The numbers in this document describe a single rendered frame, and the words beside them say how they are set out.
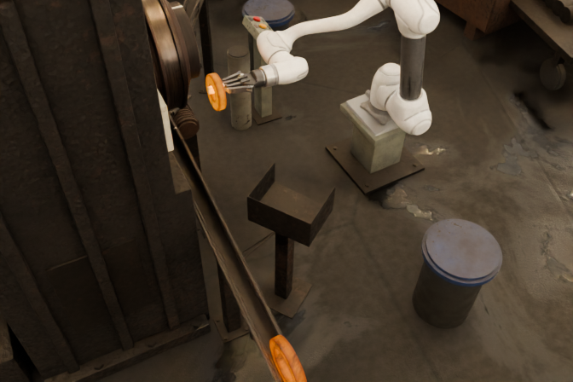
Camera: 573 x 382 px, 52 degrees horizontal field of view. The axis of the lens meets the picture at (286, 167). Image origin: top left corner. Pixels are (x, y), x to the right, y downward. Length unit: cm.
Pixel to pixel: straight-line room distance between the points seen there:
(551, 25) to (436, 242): 207
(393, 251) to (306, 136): 90
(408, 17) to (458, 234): 90
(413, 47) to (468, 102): 140
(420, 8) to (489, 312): 139
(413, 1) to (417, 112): 60
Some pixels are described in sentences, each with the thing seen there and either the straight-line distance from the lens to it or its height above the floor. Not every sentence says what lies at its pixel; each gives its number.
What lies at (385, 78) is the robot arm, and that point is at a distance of 290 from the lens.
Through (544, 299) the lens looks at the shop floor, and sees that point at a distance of 303.
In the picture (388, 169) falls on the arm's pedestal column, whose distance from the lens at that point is 330.
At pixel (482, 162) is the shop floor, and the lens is 351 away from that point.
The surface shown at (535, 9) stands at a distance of 429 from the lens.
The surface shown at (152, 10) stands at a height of 132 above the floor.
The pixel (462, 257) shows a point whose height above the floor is 43.
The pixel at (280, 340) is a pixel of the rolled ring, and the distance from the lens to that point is 184.
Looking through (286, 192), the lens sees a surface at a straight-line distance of 235.
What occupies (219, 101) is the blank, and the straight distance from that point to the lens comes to 239.
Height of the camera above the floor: 237
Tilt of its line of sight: 46 degrees down
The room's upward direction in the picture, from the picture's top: 2 degrees clockwise
